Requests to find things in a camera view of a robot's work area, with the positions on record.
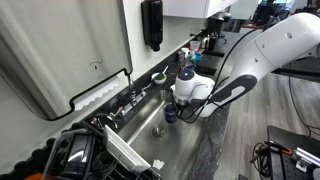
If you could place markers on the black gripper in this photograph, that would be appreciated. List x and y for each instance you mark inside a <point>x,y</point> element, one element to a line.
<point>185,106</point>

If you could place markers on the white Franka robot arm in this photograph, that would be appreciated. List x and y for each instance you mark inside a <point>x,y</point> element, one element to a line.
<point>266,50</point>

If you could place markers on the sink drain strainer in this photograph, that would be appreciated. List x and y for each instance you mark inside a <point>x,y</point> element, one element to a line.
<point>158,131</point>

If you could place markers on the stainless steel sink basin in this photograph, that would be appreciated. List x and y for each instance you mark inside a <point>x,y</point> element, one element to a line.
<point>150,146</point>

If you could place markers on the chrome sink faucet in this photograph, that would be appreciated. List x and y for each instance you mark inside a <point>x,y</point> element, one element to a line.
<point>132,91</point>

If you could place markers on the clear plastic cup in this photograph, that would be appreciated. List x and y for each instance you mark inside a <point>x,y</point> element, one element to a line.
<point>195,45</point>

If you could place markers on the white bowl with green sponge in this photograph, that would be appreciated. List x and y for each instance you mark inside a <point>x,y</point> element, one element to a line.
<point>159,78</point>

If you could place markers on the white paper scrap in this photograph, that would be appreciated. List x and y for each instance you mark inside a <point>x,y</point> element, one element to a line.
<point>158,164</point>

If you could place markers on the dark small bottle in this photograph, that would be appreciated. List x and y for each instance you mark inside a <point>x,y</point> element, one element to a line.
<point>180,56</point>

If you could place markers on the blue small container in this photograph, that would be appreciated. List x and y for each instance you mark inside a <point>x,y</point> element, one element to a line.
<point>198,56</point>

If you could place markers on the white mug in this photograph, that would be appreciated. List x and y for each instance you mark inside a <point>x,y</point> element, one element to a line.
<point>185,51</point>

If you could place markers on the white rectangular board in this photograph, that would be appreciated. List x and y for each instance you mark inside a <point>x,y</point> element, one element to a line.
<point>125,153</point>

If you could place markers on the black flat block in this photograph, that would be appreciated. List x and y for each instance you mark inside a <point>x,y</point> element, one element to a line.
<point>213,53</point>

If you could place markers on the chrome side sprayer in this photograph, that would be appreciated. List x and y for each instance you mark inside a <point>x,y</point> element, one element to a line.
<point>106,116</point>

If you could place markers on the steel mug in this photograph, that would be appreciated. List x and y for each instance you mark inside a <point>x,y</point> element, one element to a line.
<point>205,41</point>

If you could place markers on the white paper towel sheet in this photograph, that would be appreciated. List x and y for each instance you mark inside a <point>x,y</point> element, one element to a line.
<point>96,95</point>

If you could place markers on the black dish rack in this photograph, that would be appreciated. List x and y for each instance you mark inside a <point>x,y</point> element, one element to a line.
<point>116,171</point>

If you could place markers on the black coffee maker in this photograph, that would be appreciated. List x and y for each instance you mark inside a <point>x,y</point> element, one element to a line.
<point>216,26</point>

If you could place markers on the red and black tool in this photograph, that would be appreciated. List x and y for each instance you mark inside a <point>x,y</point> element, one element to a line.
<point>278,148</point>

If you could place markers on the clear bin with black appliance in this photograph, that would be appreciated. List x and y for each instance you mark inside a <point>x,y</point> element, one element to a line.
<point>71,155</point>

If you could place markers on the black work table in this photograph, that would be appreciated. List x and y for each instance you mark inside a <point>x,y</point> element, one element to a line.
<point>293,160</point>

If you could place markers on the black tripod stand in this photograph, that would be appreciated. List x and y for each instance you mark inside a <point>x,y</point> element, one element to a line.
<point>296,71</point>

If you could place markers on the steel paper towel dispenser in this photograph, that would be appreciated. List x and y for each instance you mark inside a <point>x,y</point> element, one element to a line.
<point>60,50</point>

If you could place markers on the silver aluminium extrusion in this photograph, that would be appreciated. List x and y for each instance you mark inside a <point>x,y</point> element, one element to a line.
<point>306,156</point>

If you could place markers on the orange object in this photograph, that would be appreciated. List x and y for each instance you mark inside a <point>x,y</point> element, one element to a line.
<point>35,177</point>

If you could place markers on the black wall soap dispenser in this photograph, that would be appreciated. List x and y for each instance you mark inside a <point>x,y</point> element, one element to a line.
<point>152,23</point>

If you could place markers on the white wall cabinet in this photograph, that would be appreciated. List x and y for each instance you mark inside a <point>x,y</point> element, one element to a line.
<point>193,8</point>

